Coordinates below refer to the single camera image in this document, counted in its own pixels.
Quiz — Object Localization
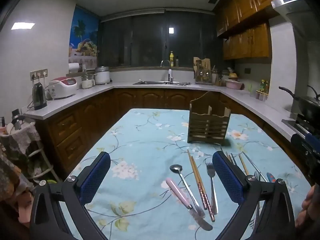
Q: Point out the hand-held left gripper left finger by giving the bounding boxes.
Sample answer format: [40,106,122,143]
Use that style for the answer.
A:
[29,151,111,240]

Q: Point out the pink bowl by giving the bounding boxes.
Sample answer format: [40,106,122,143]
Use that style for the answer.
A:
[225,79,245,90]

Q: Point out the pink handled table knife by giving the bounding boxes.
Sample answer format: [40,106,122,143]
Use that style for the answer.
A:
[165,178,213,231]

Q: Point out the seasoning bottles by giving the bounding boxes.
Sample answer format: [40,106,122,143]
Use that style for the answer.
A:
[260,79,270,95]

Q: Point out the wooden utensil holder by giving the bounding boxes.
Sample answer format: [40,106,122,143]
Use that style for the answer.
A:
[187,91,231,146]

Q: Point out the wooden base cabinets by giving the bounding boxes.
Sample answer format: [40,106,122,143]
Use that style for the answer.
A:
[35,87,300,178]

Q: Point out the metal fork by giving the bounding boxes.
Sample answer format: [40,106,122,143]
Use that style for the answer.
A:
[206,162,219,215]
[252,170,262,230]

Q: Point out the steel range hood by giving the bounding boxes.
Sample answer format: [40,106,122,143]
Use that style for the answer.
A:
[271,0,320,40]

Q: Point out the dark electric kettle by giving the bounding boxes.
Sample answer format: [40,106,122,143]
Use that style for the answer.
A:
[32,82,48,110]

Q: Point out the white and red rice cooker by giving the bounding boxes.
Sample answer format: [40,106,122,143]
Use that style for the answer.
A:
[49,77,78,100]

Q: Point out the small white cooker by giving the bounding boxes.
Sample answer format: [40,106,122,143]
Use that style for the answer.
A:
[81,71,96,89]

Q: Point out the metal spoon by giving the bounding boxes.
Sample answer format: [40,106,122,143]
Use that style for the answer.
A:
[169,164,206,218]

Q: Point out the steel sink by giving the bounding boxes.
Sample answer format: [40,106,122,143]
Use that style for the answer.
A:
[133,80,192,85]

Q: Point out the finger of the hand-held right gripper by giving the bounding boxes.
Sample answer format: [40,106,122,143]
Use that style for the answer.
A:
[291,133,320,153]

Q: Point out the yellow lidded pot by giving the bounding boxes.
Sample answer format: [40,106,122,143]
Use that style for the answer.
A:
[227,67,239,80]

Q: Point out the blue floral tablecloth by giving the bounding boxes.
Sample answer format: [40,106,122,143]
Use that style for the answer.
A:
[64,108,313,240]

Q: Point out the countertop utensil jar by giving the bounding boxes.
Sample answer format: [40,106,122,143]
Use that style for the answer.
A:
[212,66,225,87]

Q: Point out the tropical fruit wall poster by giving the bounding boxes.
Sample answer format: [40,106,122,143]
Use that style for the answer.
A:
[69,6,100,67]

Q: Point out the pink spice jar set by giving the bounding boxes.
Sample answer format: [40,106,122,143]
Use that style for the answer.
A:
[255,91,269,102]

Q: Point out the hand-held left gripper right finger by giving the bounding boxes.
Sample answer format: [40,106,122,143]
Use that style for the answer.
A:
[212,151,298,240]

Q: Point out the lace covered stand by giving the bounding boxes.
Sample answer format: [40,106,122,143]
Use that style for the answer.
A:
[0,116,54,183]

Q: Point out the wooden wall cabinets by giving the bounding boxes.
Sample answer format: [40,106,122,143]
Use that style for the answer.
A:
[216,0,298,60]

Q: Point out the dark kitchen window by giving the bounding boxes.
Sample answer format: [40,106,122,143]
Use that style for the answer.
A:
[100,10,224,68]

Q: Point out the pink patterned chopstick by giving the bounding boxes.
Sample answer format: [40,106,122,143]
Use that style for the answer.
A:
[191,156,216,222]
[187,149,208,210]

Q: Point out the ceiling light panel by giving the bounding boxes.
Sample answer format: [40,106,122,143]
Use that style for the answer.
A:
[11,22,36,30]

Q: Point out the metal wall outlet strip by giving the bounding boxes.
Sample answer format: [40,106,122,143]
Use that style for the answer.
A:
[30,69,48,81]

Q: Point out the person's right hand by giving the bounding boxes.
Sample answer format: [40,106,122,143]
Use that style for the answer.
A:
[295,183,320,228]

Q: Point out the black wok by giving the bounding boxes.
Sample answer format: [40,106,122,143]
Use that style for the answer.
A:
[279,85,320,123]

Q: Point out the dish rack with cutting boards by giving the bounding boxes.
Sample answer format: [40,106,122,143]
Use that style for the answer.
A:
[193,57,213,85]

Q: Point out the white pot with metal lid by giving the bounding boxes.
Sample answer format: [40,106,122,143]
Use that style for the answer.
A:
[95,66,110,85]

